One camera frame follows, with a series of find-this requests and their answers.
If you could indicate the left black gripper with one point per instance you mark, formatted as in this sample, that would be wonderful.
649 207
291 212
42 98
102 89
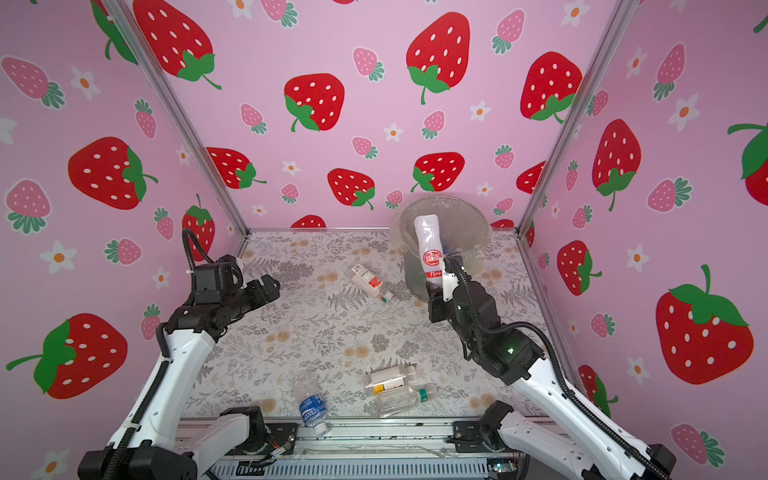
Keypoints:
260 298

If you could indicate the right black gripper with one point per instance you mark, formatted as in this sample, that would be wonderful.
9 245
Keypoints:
436 300

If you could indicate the white bottle with red cap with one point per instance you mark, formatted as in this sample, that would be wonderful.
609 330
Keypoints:
427 230

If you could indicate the Pocari bottle blue label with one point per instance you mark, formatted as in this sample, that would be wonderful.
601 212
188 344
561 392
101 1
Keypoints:
311 403

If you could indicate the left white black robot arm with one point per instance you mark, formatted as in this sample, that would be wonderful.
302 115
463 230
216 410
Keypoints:
144 447

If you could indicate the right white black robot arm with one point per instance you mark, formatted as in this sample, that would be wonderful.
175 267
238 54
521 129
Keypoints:
520 354

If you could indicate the grey mesh waste bin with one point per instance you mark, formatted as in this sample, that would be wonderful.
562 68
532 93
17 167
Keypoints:
420 270

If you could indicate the bottle with red white label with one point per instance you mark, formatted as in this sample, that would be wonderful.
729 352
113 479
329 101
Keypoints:
371 284

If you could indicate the clear bottle beige label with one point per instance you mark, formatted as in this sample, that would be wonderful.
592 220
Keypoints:
379 381

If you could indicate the clear bottle with green ring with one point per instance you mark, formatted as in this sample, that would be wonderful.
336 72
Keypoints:
404 398

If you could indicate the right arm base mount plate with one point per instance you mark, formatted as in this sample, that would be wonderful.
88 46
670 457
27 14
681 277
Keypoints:
474 437

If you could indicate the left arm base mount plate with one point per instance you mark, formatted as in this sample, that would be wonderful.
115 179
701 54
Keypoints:
278 440

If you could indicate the aluminium front rail frame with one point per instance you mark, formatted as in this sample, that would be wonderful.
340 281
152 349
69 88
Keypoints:
372 448

